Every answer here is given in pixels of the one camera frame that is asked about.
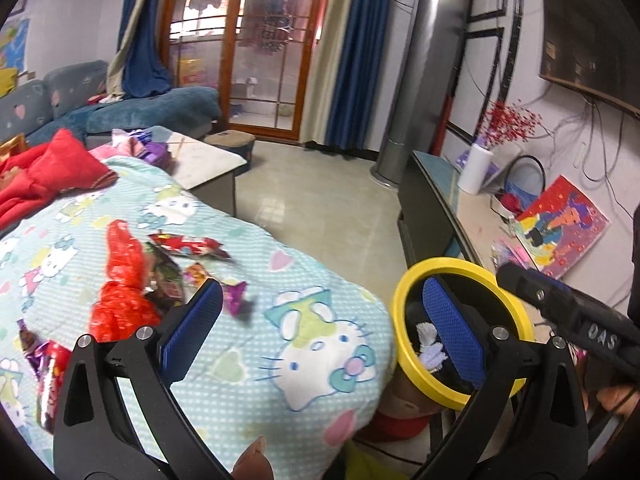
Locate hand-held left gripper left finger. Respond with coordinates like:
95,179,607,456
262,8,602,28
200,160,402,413
52,278,236,480

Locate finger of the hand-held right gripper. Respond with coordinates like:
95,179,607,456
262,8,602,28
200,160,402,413
496,261,561,320

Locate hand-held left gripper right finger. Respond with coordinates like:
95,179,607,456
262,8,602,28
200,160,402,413
415,276,589,480

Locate purple candy wrapper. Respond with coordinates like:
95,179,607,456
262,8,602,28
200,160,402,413
220,280,249,317

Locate gold candy wrapper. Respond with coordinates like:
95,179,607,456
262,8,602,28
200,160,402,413
185,262,212,287

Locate yellow rimmed black bin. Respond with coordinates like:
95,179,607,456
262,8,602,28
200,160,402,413
391,258,530,411

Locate dark snack wrapper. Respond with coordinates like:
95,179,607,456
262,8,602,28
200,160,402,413
145,250,184,307

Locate red plastic bag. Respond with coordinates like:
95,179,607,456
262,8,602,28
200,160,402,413
90,220,162,344

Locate red candy wrapper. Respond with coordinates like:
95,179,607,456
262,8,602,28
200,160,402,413
147,232,234,262

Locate red snack packet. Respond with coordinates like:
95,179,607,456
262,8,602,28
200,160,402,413
35,340,74,434

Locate dark purple shiny wrapper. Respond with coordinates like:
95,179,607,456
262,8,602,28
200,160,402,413
17,320,51,367

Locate person's right hand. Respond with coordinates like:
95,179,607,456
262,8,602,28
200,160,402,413
599,384,640,417

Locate person's left hand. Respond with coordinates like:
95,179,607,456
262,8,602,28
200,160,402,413
232,435,274,480

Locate pink craft sheet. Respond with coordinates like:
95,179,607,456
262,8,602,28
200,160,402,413
492,240,532,272

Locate colourful figure painting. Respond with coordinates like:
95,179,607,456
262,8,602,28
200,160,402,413
515,175,612,281

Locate beige red printed cloth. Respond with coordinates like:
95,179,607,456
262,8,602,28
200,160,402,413
372,375,451,442

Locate cartoon cat printed blanket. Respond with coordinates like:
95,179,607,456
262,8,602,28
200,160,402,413
0,155,401,480

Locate white ribbed vase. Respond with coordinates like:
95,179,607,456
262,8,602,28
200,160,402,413
458,142,493,195

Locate dark television cabinet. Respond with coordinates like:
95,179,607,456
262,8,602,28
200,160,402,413
397,150,640,311

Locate yellow green fleece cloth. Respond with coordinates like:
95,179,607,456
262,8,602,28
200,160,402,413
345,440,426,480

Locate white topped coffee table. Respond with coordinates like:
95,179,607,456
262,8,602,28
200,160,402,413
150,125,248,217

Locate pink purple plastic bags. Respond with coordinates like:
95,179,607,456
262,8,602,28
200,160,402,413
90,129,174,169

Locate grey padded stool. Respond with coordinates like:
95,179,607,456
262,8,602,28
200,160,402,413
205,130,256,177

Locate red blanket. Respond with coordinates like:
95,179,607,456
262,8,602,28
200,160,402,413
0,129,119,234

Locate grey tower air conditioner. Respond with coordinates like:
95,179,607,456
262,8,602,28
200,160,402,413
370,0,473,191

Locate blue heart patterned sofa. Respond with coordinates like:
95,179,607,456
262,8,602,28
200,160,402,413
0,60,221,149

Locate yellow box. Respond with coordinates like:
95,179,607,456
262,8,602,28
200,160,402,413
180,57,202,87

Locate wooden framed glass door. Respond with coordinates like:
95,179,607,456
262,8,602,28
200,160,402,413
160,0,336,142

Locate blue beige curtain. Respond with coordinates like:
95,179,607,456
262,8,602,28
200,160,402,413
300,0,396,153
105,0,173,101

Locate blue basket black handle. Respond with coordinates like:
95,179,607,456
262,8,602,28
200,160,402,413
492,155,544,217

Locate black wall cables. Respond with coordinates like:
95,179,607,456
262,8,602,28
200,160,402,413
545,100,640,211

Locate wall television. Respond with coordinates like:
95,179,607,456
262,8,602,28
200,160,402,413
537,0,640,117

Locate colourful wall map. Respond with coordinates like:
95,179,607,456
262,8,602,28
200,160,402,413
0,17,31,72

